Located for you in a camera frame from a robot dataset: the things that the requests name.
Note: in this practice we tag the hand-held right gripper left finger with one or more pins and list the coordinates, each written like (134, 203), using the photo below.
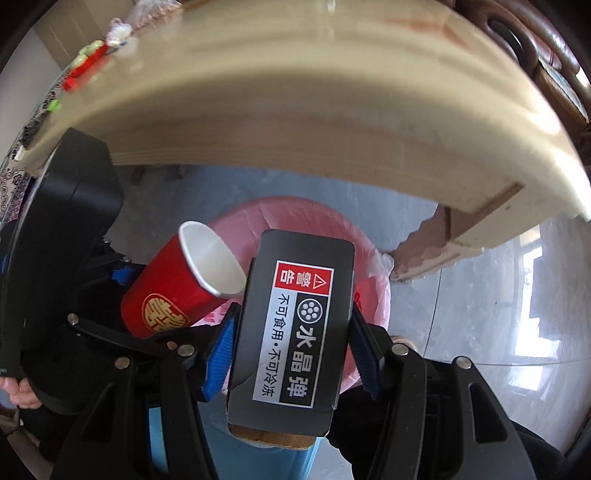
(219, 360)

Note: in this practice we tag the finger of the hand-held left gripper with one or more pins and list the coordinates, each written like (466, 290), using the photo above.
(122, 274)
(115, 336)

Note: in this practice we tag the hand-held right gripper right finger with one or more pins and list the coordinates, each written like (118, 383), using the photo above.
(367, 360)

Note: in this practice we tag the red paper cup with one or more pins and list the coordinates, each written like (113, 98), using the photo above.
(161, 286)

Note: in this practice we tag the blue plastic bin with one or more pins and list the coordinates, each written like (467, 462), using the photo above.
(258, 461)

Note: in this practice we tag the black box with label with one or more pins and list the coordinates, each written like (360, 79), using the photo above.
(295, 249)

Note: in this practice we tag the person's left hand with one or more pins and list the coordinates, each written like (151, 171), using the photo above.
(23, 397)

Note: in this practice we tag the black and white patterned cloth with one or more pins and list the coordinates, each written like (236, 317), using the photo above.
(11, 184)

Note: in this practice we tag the wooden stool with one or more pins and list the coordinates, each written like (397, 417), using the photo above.
(138, 174)

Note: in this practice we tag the person's dark clothing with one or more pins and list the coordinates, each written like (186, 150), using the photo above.
(355, 438)

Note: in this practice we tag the green plastic item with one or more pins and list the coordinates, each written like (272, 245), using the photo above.
(92, 47)
(55, 105)

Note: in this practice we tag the small red box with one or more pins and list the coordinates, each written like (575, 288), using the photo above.
(71, 83)
(99, 54)

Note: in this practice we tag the clear plastic bag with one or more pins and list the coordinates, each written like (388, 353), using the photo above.
(121, 30)

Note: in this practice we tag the cream carved table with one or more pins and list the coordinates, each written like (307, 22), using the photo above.
(323, 92)

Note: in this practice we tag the brown leather sofa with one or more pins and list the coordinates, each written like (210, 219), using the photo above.
(531, 37)

